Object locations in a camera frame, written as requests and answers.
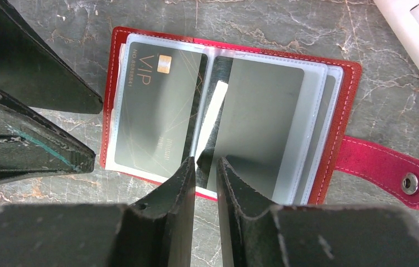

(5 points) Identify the black credit card with stripe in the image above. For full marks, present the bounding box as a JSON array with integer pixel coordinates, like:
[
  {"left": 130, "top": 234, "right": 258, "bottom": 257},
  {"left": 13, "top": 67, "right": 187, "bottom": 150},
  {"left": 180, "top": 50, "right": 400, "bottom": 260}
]
[{"left": 198, "top": 55, "right": 305, "bottom": 197}]

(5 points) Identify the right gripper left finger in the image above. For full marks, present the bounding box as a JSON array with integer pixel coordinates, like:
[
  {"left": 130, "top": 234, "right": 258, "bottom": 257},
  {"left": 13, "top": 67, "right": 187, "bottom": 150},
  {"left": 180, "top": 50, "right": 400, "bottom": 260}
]
[{"left": 0, "top": 157, "right": 196, "bottom": 266}]

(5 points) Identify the red leather card holder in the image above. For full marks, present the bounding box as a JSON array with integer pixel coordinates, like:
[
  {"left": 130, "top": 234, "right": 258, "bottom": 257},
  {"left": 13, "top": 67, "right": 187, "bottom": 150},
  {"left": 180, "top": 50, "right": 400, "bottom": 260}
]
[{"left": 99, "top": 26, "right": 419, "bottom": 210}]

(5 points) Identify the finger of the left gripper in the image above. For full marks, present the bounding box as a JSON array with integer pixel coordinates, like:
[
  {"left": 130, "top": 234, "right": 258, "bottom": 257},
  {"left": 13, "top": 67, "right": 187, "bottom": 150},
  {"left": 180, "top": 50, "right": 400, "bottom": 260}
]
[
  {"left": 0, "top": 1, "right": 103, "bottom": 114},
  {"left": 0, "top": 90, "right": 96, "bottom": 184}
]

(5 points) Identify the black VIP credit card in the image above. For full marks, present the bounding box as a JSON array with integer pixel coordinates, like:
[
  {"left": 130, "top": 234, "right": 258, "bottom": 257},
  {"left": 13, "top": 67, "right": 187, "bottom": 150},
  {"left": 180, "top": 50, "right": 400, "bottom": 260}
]
[{"left": 114, "top": 41, "right": 208, "bottom": 178}]

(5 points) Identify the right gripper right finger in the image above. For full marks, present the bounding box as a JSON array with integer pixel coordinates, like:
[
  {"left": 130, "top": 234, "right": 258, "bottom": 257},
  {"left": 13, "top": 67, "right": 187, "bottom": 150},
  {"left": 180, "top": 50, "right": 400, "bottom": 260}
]
[{"left": 217, "top": 157, "right": 419, "bottom": 266}]

